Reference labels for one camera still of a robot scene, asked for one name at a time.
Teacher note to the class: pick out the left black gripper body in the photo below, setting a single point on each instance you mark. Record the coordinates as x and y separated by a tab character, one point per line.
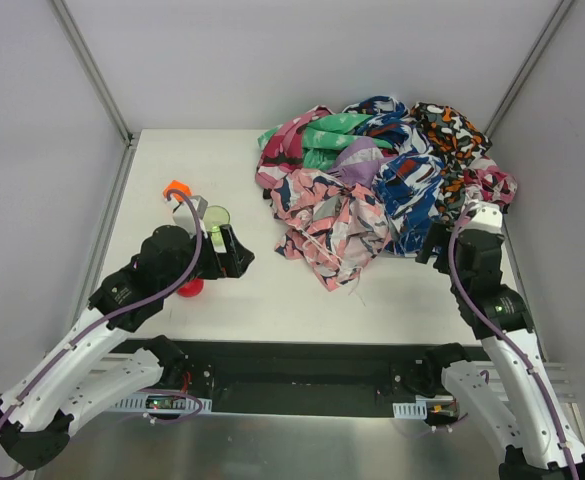
227	259

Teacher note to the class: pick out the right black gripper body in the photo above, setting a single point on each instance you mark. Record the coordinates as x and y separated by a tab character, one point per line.
433	248

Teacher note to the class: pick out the pink navy floral cloth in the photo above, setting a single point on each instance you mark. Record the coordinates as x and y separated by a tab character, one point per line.
335	228

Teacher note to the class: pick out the lavender purple cloth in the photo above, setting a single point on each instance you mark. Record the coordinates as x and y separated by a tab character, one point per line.
358	163

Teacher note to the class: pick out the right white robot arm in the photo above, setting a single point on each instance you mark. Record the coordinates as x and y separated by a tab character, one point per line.
528	431

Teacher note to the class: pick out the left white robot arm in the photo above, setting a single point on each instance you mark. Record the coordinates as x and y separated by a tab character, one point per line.
42	412

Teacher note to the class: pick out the blue white red cloth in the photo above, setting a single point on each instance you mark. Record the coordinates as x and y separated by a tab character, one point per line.
408	182

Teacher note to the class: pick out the black orange white cloth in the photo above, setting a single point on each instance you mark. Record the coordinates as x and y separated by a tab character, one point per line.
457	142

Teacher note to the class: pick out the magenta pink patterned cloth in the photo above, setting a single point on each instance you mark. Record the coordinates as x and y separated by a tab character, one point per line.
282	147

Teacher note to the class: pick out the green white patterned cloth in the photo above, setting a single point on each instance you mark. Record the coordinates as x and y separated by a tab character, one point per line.
326	138

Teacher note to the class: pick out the red ball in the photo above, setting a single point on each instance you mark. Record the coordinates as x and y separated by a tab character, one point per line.
191	288

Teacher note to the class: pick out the green translucent cup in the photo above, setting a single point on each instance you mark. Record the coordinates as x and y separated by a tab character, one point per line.
215	216

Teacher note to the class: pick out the orange block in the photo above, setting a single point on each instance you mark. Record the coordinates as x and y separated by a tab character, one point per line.
176	191

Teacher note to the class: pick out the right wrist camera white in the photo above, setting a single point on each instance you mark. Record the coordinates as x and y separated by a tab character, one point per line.
485	217

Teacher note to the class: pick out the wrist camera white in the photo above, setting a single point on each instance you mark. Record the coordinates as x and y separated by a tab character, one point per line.
485	217
182	215

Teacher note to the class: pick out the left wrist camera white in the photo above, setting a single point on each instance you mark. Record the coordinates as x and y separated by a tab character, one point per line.
182	215

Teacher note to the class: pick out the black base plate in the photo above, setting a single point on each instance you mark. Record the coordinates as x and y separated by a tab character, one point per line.
304	379

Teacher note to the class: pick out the right aluminium frame post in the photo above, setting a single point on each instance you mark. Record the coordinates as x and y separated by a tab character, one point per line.
552	25

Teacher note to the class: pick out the aluminium frame post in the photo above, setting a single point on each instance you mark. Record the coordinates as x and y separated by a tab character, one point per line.
552	25
87	62

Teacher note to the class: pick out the left aluminium frame post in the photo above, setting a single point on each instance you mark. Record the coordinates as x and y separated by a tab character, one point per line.
87	62

